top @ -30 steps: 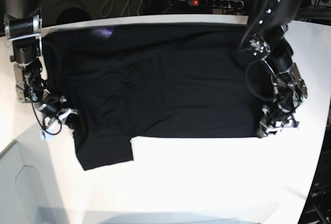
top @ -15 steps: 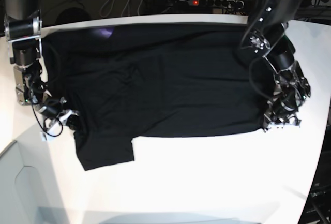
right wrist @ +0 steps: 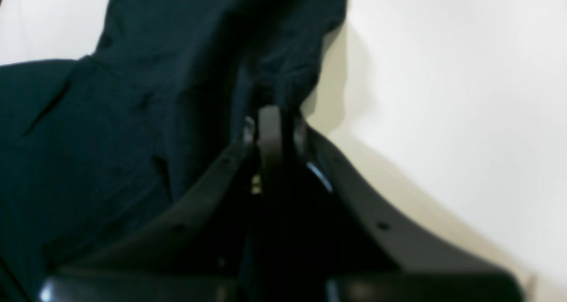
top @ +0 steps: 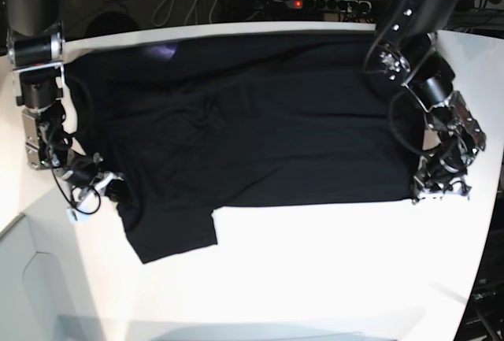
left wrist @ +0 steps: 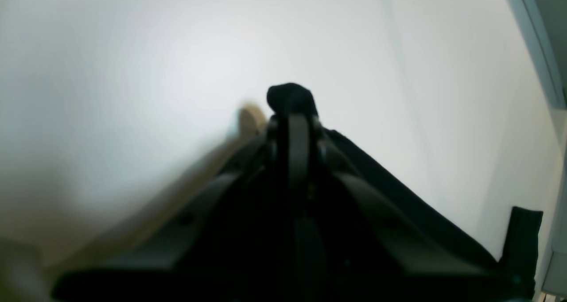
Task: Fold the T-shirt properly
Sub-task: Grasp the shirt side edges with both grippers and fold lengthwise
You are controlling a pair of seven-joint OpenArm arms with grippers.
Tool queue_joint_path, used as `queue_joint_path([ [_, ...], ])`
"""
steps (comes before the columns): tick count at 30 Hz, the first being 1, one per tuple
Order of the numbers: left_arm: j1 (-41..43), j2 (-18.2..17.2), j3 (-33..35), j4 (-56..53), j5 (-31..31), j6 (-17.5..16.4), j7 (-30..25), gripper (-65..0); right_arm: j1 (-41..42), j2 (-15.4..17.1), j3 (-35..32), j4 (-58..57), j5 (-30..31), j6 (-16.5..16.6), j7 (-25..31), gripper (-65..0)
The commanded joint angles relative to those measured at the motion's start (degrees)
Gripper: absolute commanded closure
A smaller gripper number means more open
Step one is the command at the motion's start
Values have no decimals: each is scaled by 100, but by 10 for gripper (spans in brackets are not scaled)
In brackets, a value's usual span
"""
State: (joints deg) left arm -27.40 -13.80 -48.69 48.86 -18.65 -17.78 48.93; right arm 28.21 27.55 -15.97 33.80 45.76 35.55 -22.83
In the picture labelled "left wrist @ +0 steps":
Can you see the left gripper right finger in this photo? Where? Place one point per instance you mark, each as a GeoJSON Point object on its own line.
{"type": "Point", "coordinates": [353, 244]}

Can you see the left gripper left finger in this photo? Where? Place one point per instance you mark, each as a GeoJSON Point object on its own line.
{"type": "Point", "coordinates": [226, 245]}

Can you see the black T-shirt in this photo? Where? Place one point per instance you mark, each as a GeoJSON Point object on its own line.
{"type": "Point", "coordinates": [520, 249]}

